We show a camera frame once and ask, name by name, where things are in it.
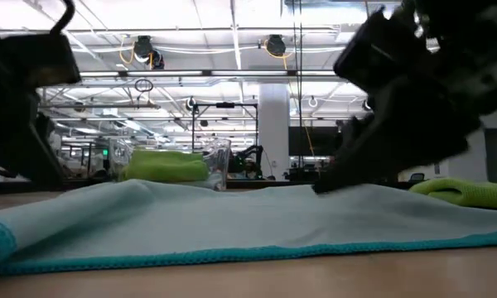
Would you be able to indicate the black monitor screen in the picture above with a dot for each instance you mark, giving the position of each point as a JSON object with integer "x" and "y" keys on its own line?
{"x": 313, "y": 141}

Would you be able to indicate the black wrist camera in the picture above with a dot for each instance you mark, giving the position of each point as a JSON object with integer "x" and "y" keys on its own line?
{"x": 377, "y": 49}
{"x": 25, "y": 58}

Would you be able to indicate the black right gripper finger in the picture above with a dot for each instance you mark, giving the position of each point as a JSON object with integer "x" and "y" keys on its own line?
{"x": 397, "y": 136}

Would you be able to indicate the white pillar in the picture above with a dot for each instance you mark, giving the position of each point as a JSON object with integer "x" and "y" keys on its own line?
{"x": 273, "y": 124}

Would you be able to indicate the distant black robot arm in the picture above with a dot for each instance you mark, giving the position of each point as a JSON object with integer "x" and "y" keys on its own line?
{"x": 248, "y": 159}

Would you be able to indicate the long ceiling light strip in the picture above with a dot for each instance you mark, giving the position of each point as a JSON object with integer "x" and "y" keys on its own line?
{"x": 164, "y": 73}
{"x": 248, "y": 73}
{"x": 315, "y": 73}

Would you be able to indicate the clear plastic bin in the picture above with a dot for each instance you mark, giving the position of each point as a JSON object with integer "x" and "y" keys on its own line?
{"x": 219, "y": 165}

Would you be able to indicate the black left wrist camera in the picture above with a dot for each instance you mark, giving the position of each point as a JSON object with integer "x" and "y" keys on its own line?
{"x": 25, "y": 58}

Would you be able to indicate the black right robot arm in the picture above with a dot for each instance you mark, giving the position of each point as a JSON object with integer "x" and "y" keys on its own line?
{"x": 472, "y": 16}

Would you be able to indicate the black distant station frame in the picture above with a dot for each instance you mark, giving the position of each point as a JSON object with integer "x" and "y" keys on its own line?
{"x": 225, "y": 105}

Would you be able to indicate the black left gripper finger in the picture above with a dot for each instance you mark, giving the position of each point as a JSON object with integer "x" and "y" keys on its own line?
{"x": 25, "y": 157}

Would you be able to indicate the blue microfiber towel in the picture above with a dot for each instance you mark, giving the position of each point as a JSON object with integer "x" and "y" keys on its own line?
{"x": 232, "y": 219}

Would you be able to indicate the green microfiber towel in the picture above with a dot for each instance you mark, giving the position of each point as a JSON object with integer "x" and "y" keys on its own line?
{"x": 165, "y": 165}
{"x": 464, "y": 192}

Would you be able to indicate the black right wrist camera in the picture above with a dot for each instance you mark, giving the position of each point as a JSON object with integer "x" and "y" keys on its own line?
{"x": 377, "y": 49}

